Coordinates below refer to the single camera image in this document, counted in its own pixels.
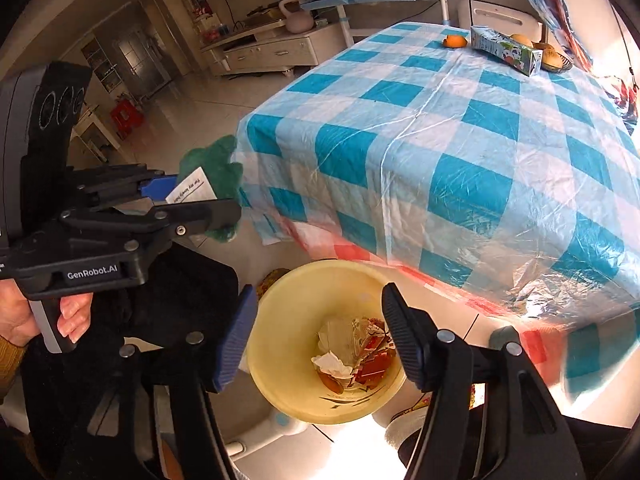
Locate dark fruit bowl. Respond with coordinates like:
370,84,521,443
541,46,573,74

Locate colourful hanging bag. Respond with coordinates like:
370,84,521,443
527,0,639,136

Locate green plush toy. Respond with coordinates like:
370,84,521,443
177,134,245,244

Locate milk carton box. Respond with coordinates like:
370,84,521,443
471,25,542,76

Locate pink kettle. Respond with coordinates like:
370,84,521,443
279,0,314,35

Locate red plastic stool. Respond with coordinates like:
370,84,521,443
110,98,144,139

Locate white air purifier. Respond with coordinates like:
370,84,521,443
457,0,542,42

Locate red white wrapper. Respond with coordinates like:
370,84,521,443
349,318,396,390

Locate blue white checkered tablecloth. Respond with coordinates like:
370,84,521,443
233,22,639,400

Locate mustard yellow sleeve forearm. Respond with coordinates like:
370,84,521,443
0,337,25,400

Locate right orange fruit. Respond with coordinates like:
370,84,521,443
541,50,564,72

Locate left orange fruit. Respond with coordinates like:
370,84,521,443
510,34,534,49

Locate person's left hand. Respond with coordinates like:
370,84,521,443
0,278,94,348

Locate back orange fruit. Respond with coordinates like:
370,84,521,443
533,42,555,51

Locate orange fruit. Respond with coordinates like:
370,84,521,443
541,50,564,72
510,34,534,49
533,42,555,51

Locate yellow plastic trash bin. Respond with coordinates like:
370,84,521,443
246,260,406,425

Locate white tv cabinet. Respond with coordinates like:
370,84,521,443
201,20,346,77

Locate short orange peel piece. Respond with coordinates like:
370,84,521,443
442,35,468,49

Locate crumpled tissue in bin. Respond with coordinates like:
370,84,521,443
311,351,354,380

